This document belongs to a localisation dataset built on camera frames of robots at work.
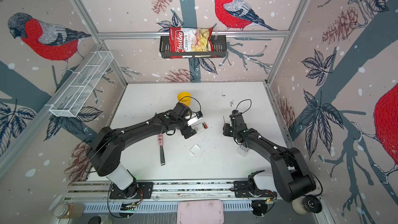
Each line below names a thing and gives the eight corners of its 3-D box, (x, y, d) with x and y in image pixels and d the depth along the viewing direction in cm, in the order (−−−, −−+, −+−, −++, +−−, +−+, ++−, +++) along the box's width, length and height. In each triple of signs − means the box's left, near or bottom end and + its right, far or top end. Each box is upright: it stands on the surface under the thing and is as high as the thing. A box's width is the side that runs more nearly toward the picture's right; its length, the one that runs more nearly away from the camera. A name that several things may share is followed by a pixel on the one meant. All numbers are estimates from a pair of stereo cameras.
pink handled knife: (160, 165, 83) (159, 164, 81) (159, 136, 94) (158, 134, 92) (165, 164, 83) (164, 162, 81) (163, 136, 95) (162, 133, 92)
